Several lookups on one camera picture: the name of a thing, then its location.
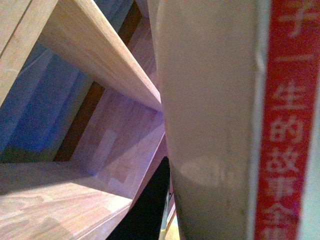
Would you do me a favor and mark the white book red spine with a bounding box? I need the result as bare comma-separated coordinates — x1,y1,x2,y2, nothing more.
148,0,320,240

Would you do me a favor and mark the left wooden shelf cabinet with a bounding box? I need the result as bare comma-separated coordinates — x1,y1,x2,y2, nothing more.
0,0,166,240

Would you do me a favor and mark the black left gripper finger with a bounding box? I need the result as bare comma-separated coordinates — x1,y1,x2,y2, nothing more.
107,156,170,240

